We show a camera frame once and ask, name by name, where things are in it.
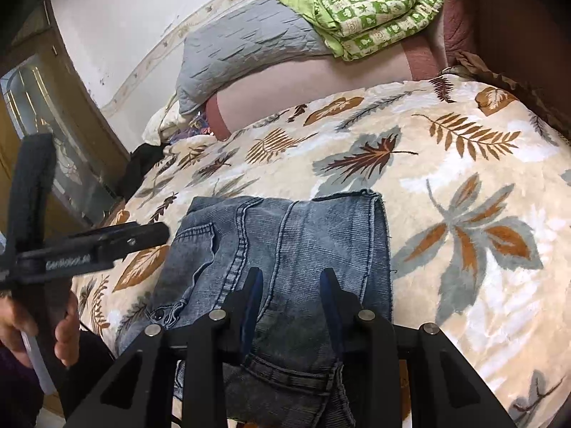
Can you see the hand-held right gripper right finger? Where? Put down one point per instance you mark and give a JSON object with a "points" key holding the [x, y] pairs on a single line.
{"points": [[331, 303]]}

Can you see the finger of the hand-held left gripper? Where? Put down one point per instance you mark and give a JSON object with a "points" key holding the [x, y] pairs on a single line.
{"points": [[138, 238]]}

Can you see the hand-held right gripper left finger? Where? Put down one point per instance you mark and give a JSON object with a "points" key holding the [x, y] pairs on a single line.
{"points": [[253, 303]]}

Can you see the blue denim pants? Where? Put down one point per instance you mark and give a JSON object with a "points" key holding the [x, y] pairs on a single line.
{"points": [[312, 232]]}

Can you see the person's left hand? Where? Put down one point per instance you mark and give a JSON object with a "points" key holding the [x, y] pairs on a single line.
{"points": [[67, 334]]}

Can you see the black cloth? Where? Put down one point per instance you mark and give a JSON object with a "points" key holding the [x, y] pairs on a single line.
{"points": [[142, 165]]}

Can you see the wooden door with glass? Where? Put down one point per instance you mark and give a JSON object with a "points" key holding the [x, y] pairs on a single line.
{"points": [[67, 98]]}

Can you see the cream floral cloth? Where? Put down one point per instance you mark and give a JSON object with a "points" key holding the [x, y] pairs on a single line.
{"points": [[156, 129]]}

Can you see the purple patterned cloth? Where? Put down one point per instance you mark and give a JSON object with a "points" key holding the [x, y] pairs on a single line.
{"points": [[196, 127]]}

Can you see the leaf printed blanket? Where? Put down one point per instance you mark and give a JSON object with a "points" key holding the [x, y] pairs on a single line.
{"points": [[446, 214]]}

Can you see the person's purple garment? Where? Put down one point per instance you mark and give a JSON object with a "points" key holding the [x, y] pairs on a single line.
{"points": [[13, 392]]}

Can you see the pink bolster cushion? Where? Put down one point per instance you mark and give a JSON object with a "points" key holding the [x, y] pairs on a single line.
{"points": [[312, 84]]}

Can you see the grey quilted pillow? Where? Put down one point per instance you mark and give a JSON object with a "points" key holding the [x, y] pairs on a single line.
{"points": [[250, 44]]}

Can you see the green patterned blanket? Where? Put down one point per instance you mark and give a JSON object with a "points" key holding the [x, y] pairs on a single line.
{"points": [[379, 22]]}

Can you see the pink brown sofa back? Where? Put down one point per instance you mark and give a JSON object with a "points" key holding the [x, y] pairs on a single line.
{"points": [[513, 18]]}

